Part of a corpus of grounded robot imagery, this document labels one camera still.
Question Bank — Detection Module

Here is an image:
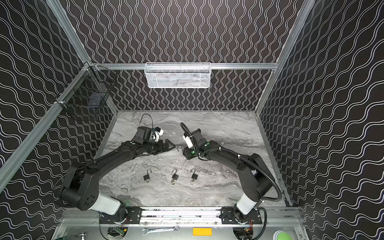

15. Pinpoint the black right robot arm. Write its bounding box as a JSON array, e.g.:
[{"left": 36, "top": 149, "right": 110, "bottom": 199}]
[{"left": 183, "top": 129, "right": 283, "bottom": 223}]

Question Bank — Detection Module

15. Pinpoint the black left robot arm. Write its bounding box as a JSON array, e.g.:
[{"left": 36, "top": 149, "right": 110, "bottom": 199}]
[{"left": 59, "top": 127, "right": 176, "bottom": 223}]

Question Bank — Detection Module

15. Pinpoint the black padlock right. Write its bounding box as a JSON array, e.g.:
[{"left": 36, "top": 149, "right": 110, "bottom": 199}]
[{"left": 191, "top": 169, "right": 198, "bottom": 185}]

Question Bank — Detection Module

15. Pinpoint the black padlock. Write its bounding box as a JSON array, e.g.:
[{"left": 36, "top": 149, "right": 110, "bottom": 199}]
[
  {"left": 171, "top": 169, "right": 179, "bottom": 185},
  {"left": 191, "top": 169, "right": 198, "bottom": 185},
  {"left": 143, "top": 170, "right": 152, "bottom": 183}
]

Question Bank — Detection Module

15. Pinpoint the black padlock middle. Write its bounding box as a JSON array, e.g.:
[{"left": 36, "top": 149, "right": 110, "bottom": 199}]
[{"left": 171, "top": 169, "right": 179, "bottom": 185}]

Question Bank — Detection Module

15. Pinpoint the black padlock left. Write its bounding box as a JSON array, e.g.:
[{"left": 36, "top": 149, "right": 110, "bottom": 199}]
[{"left": 143, "top": 170, "right": 152, "bottom": 183}]

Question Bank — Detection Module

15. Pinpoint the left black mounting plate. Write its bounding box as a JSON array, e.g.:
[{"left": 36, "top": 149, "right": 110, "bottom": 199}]
[{"left": 100, "top": 207, "right": 143, "bottom": 225}]

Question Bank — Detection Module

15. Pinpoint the black mounting plate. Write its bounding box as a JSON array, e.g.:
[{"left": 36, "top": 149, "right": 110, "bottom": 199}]
[
  {"left": 100, "top": 207, "right": 143, "bottom": 225},
  {"left": 218, "top": 207, "right": 262, "bottom": 225}
]

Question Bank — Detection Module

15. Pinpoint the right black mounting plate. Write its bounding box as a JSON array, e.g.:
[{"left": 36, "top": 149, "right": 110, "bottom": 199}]
[{"left": 218, "top": 207, "right": 262, "bottom": 225}]

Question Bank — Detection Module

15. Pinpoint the silver combination wrench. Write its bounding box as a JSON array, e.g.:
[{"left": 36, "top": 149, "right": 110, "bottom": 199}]
[{"left": 142, "top": 226, "right": 180, "bottom": 236}]

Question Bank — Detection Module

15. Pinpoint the yellow label plate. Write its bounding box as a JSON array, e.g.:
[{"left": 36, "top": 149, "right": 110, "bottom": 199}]
[{"left": 193, "top": 228, "right": 213, "bottom": 237}]

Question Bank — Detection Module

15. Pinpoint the green round button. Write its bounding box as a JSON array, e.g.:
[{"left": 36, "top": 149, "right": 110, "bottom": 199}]
[{"left": 273, "top": 231, "right": 293, "bottom": 240}]

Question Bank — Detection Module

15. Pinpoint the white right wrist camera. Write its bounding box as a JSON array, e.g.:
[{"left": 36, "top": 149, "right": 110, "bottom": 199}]
[{"left": 183, "top": 135, "right": 194, "bottom": 149}]

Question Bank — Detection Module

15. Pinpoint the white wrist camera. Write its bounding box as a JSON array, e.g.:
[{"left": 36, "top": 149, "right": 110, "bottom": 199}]
[
  {"left": 183, "top": 135, "right": 194, "bottom": 149},
  {"left": 152, "top": 127, "right": 164, "bottom": 142}
]

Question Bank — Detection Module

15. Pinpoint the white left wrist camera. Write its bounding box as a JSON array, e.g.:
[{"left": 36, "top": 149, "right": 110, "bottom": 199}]
[{"left": 152, "top": 127, "right": 164, "bottom": 142}]

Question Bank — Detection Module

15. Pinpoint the thin black camera cable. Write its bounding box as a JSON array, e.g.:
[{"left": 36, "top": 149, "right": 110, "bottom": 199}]
[{"left": 140, "top": 113, "right": 154, "bottom": 130}]

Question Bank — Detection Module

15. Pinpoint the white wire mesh basket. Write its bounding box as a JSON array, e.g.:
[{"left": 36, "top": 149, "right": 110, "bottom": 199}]
[{"left": 144, "top": 62, "right": 212, "bottom": 89}]

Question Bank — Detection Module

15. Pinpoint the black wire mesh basket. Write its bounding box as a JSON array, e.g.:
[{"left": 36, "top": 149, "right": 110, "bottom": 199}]
[{"left": 59, "top": 63, "right": 118, "bottom": 122}]

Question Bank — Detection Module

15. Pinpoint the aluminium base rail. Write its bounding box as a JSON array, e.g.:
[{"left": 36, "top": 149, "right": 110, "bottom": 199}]
[{"left": 60, "top": 207, "right": 301, "bottom": 228}]

